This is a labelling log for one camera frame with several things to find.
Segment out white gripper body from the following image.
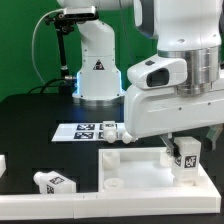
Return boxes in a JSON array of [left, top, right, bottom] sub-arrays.
[[124, 85, 224, 138]]

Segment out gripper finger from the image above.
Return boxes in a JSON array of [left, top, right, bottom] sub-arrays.
[[206, 124, 224, 150], [160, 134, 175, 156]]

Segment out white square tabletop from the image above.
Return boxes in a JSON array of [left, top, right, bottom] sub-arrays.
[[98, 147, 217, 195]]

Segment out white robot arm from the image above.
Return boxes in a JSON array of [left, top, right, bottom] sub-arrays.
[[57, 0, 224, 143]]

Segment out white marker sheet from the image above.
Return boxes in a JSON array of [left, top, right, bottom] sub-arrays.
[[52, 122, 126, 142]]

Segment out white U-shaped fence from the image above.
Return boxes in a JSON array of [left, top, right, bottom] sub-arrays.
[[0, 153, 221, 220]]

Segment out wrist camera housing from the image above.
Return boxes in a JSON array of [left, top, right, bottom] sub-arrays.
[[127, 55, 187, 90]]

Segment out black cables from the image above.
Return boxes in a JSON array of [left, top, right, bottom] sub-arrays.
[[27, 78, 73, 95]]

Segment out camera on stand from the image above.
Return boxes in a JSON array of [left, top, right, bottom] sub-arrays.
[[62, 6, 98, 22]]

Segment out black camera stand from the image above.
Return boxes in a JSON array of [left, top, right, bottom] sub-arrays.
[[45, 13, 74, 95]]

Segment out white camera cable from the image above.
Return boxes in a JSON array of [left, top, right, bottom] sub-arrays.
[[31, 8, 66, 86]]

